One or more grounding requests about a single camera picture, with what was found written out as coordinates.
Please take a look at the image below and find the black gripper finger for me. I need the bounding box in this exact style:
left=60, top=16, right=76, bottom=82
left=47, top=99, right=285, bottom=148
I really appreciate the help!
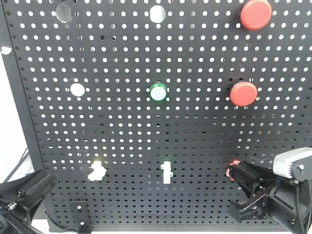
left=0, top=170, right=56, bottom=227

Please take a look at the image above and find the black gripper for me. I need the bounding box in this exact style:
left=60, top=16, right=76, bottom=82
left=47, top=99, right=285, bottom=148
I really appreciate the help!
left=228, top=161, right=312, bottom=234

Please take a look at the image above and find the red toggle switch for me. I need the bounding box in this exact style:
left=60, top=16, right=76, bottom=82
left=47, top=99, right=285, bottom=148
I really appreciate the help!
left=226, top=160, right=241, bottom=181

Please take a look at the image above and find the lower red push button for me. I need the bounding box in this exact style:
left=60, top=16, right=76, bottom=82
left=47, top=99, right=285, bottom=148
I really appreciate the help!
left=230, top=81, right=257, bottom=106

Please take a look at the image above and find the red push button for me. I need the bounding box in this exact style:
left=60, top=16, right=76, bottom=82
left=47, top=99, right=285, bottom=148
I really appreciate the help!
left=240, top=0, right=272, bottom=30
left=230, top=81, right=257, bottom=106

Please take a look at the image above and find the green ringed push button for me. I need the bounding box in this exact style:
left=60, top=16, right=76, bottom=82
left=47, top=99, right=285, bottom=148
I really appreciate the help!
left=150, top=82, right=167, bottom=101

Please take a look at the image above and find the black perforated pegboard panel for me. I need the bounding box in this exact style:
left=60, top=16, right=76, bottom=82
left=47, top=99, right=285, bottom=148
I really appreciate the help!
left=0, top=0, right=312, bottom=232

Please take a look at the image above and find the upper red push button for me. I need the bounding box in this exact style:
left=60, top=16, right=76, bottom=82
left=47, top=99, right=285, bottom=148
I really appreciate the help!
left=240, top=0, right=272, bottom=30

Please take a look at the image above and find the black cable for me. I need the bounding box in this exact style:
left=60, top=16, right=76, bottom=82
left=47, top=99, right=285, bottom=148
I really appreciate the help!
left=2, top=147, right=31, bottom=183

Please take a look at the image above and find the black mounting bracket clamp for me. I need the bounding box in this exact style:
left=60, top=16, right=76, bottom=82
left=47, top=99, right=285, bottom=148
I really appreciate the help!
left=71, top=200, right=92, bottom=234

